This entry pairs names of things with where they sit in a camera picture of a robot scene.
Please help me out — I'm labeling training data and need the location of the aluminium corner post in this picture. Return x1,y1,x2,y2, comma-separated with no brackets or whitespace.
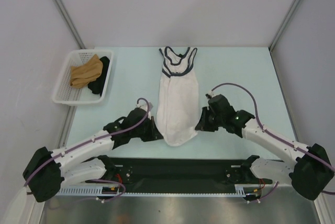
52,0,86,49
268,0,303,53

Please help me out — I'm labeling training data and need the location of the black tank top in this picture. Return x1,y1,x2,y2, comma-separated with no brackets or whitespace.
88,56,110,96

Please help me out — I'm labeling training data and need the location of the purple cable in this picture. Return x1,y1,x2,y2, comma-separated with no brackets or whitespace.
23,97,154,204
209,82,335,204

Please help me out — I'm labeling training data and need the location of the white graphic tank top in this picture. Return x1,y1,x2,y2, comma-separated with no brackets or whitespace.
157,47,199,147

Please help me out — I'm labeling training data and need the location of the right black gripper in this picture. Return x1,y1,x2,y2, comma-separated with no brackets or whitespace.
195,106,225,132

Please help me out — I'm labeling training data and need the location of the white plastic basket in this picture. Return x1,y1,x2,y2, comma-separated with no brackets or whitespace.
52,49,114,106

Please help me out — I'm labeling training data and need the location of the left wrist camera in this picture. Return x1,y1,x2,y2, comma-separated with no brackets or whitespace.
139,102,153,118

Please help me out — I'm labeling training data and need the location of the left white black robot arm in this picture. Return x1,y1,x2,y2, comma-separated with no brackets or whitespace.
23,107,163,203

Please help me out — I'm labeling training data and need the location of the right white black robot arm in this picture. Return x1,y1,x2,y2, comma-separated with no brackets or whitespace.
195,94,334,200

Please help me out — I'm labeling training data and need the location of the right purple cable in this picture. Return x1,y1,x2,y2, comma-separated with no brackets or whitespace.
209,82,335,204

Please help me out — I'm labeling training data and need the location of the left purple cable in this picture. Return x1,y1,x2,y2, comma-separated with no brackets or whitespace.
23,97,154,204

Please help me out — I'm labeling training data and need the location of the right aluminium corner post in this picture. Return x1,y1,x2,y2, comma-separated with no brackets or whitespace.
268,0,303,53

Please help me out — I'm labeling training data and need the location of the tan tank top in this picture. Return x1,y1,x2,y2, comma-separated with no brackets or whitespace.
70,54,103,89

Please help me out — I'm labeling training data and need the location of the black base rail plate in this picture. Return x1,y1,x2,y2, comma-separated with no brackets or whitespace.
98,155,272,194

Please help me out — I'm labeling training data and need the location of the left aluminium corner post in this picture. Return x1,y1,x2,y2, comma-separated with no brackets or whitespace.
52,0,86,49

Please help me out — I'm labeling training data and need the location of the white slotted cable duct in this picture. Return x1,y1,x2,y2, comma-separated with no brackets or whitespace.
59,184,262,198

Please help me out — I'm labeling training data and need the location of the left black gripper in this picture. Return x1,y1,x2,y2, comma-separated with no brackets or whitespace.
130,116,162,141

